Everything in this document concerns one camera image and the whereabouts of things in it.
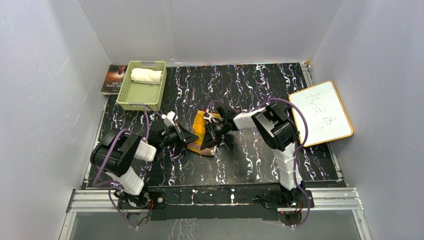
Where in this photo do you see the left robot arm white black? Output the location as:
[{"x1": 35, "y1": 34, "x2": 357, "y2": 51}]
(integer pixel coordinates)
[{"x1": 90, "y1": 122, "x2": 199, "y2": 208}]

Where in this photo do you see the dark cover paperback book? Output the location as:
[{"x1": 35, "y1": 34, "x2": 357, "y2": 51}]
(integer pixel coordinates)
[{"x1": 101, "y1": 64, "x2": 128, "y2": 96}]

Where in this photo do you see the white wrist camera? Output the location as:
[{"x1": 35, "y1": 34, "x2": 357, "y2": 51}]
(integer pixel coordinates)
[
  {"x1": 161, "y1": 111, "x2": 176, "y2": 127},
  {"x1": 203, "y1": 112, "x2": 221, "y2": 124}
]

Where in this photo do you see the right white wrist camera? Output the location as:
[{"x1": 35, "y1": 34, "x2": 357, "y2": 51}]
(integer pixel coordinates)
[{"x1": 203, "y1": 112, "x2": 221, "y2": 124}]

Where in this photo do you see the whiteboard with wooden frame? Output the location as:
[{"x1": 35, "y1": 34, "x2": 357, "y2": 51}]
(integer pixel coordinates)
[{"x1": 288, "y1": 80, "x2": 354, "y2": 147}]

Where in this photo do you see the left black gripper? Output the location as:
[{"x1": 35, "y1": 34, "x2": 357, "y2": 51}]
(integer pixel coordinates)
[{"x1": 160, "y1": 122, "x2": 200, "y2": 149}]

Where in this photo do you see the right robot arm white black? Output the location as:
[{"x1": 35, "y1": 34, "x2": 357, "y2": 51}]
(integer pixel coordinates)
[{"x1": 200, "y1": 103, "x2": 304, "y2": 207}]

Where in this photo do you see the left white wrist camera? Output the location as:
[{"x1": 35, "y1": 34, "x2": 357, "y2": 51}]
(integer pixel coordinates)
[{"x1": 161, "y1": 111, "x2": 176, "y2": 127}]

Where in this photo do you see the light green plastic basket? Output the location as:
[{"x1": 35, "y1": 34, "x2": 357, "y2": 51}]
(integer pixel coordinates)
[{"x1": 116, "y1": 60, "x2": 167, "y2": 111}]

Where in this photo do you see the brown and yellow cloth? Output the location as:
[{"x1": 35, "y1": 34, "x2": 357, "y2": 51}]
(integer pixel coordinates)
[{"x1": 187, "y1": 110, "x2": 217, "y2": 157}]

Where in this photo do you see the aluminium frame rail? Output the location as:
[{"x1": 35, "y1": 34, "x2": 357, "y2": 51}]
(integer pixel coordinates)
[{"x1": 60, "y1": 184, "x2": 371, "y2": 240}]

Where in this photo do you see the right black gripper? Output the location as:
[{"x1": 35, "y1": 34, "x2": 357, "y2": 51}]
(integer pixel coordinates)
[{"x1": 201, "y1": 119, "x2": 230, "y2": 151}]

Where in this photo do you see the white terry towel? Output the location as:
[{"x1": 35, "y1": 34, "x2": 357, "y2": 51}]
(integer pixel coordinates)
[{"x1": 130, "y1": 68, "x2": 163, "y2": 84}]

